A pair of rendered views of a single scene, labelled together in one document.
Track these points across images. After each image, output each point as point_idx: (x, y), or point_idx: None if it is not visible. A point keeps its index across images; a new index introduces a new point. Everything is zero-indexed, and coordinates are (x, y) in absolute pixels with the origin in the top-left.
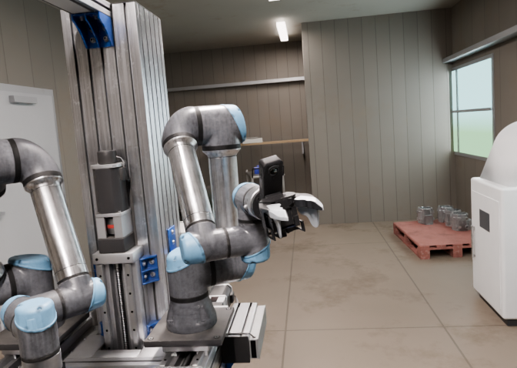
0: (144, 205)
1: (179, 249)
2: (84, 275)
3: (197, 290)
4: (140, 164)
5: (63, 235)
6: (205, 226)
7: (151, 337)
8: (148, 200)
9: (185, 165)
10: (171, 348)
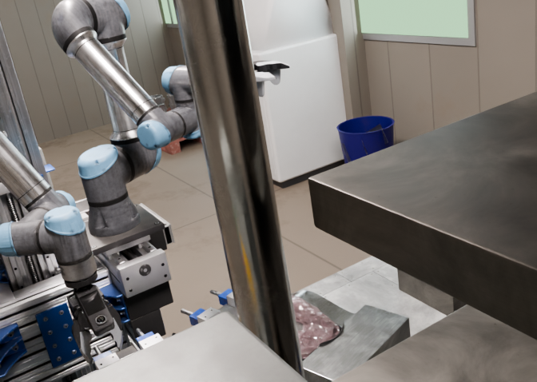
0: (16, 122)
1: (89, 155)
2: (52, 189)
3: (123, 188)
4: (1, 74)
5: (16, 154)
6: (160, 112)
7: (93, 246)
8: (20, 114)
9: (109, 60)
10: (115, 249)
